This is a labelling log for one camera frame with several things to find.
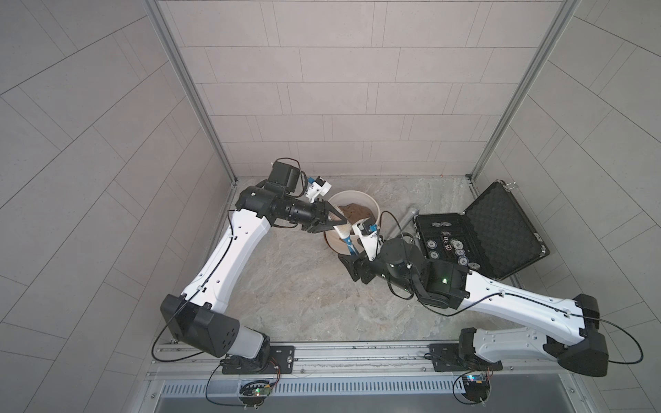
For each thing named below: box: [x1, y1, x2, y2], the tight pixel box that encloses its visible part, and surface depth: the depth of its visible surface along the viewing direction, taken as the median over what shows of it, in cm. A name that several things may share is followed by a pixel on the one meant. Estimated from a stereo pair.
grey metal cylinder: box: [387, 206, 420, 241], surface depth 101 cm
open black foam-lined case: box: [413, 179, 550, 281], surface depth 90 cm
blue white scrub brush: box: [333, 223, 359, 257], surface depth 65 cm
